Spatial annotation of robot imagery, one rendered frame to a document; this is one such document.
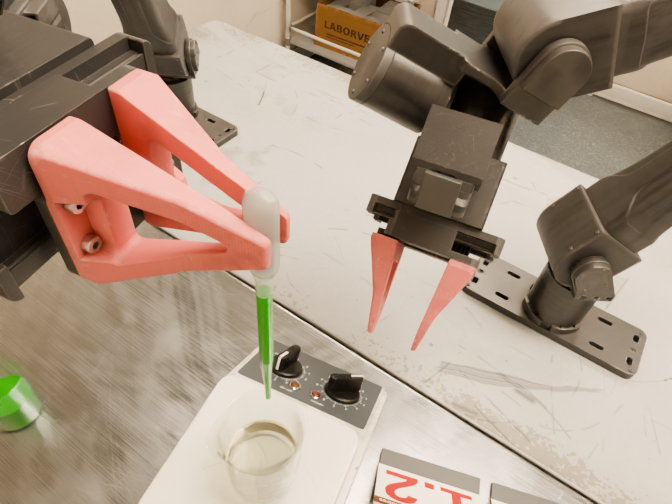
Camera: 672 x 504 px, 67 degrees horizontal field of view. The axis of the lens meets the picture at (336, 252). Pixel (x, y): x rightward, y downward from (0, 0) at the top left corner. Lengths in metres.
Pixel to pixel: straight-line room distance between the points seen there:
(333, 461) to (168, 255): 0.24
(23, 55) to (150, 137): 0.05
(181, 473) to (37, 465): 0.17
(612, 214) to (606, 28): 0.19
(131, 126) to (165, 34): 0.49
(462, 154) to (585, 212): 0.24
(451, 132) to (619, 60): 0.13
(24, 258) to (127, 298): 0.38
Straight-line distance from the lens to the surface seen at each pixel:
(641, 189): 0.51
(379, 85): 0.36
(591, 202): 0.53
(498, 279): 0.63
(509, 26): 0.39
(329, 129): 0.82
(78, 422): 0.53
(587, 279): 0.52
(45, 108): 0.20
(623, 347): 0.64
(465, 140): 0.31
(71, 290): 0.62
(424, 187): 0.30
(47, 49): 0.23
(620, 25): 0.39
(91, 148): 0.18
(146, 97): 0.20
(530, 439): 0.55
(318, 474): 0.39
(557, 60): 0.36
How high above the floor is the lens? 1.36
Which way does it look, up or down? 47 degrees down
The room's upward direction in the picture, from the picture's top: 7 degrees clockwise
